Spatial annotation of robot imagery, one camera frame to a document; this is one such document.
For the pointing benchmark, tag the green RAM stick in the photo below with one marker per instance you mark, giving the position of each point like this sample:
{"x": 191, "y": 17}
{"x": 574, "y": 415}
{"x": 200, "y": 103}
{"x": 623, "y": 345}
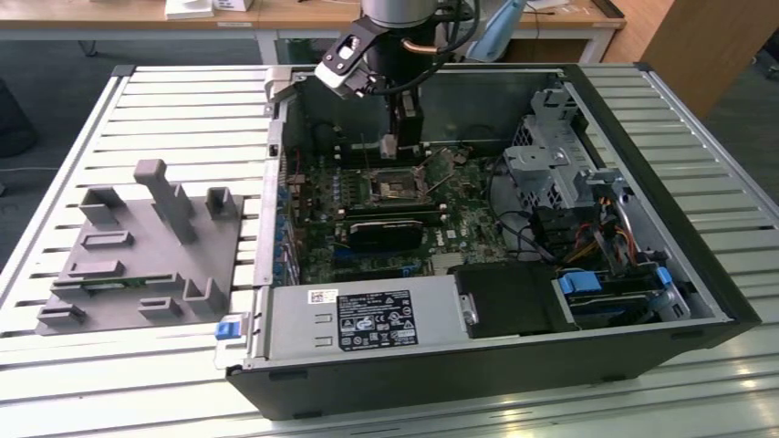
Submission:
{"x": 115, "y": 284}

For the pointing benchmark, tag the blue case latch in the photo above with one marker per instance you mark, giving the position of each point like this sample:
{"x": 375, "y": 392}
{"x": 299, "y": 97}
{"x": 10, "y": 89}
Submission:
{"x": 228, "y": 330}

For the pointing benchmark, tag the black open PC case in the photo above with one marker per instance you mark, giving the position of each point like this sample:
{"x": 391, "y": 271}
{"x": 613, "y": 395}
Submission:
{"x": 426, "y": 388}

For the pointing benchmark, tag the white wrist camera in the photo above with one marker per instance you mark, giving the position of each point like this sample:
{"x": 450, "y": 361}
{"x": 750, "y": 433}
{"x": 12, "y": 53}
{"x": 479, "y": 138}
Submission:
{"x": 335, "y": 80}

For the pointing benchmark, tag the silver CPU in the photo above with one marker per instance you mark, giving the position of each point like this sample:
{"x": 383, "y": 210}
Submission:
{"x": 390, "y": 147}

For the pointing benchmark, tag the silver chipset heat sink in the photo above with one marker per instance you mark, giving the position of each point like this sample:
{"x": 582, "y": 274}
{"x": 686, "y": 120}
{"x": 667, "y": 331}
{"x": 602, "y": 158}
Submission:
{"x": 447, "y": 264}

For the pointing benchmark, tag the blue expansion slot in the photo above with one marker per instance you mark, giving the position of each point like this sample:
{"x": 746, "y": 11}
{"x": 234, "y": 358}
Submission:
{"x": 341, "y": 250}

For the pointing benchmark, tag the blue disk carrier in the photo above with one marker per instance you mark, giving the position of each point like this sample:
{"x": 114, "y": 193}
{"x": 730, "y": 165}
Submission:
{"x": 578, "y": 283}

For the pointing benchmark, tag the CPU socket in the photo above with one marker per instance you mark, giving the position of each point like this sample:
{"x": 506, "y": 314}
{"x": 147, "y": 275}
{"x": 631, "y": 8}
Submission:
{"x": 395, "y": 184}

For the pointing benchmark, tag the green motherboard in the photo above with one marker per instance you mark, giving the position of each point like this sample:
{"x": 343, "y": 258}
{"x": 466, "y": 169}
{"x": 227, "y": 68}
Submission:
{"x": 475, "y": 228}

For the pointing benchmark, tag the grey parts rack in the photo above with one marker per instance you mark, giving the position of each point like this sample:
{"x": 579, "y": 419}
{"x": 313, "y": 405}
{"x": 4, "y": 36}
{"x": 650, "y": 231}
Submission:
{"x": 146, "y": 255}

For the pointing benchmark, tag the white paper sheet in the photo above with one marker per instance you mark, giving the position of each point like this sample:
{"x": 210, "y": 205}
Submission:
{"x": 547, "y": 3}

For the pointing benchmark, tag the wooden cabinet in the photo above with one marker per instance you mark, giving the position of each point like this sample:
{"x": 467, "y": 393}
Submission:
{"x": 699, "y": 45}

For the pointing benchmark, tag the thin metal locking lever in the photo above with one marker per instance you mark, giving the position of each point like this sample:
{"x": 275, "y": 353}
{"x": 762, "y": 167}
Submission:
{"x": 366, "y": 155}

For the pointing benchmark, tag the black RAM slot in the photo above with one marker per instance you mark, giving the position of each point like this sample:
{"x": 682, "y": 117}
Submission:
{"x": 354, "y": 163}
{"x": 354, "y": 146}
{"x": 433, "y": 221}
{"x": 354, "y": 151}
{"x": 354, "y": 157}
{"x": 390, "y": 211}
{"x": 390, "y": 208}
{"x": 390, "y": 215}

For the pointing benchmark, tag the white box with dark print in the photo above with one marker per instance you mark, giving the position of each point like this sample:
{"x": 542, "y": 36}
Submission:
{"x": 234, "y": 4}

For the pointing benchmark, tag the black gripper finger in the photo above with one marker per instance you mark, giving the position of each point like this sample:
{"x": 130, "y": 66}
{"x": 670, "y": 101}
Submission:
{"x": 413, "y": 132}

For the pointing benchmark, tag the wooden desk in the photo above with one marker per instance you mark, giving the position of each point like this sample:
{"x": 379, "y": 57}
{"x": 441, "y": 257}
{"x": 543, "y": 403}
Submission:
{"x": 122, "y": 23}

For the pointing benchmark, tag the metal drive cage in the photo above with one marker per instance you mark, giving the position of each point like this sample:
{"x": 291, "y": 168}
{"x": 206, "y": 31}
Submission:
{"x": 547, "y": 159}

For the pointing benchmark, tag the black plastic shroud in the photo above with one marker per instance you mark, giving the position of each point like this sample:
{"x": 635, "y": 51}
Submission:
{"x": 511, "y": 301}

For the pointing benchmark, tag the silver power supply unit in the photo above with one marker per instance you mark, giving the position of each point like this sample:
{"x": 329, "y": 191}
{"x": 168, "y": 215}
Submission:
{"x": 293, "y": 328}

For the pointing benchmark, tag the blue plastic drive clip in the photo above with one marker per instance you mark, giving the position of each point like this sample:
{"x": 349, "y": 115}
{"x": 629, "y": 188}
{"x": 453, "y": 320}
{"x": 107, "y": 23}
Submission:
{"x": 665, "y": 278}

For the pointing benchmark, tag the black graphics card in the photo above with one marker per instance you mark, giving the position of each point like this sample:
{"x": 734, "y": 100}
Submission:
{"x": 383, "y": 237}

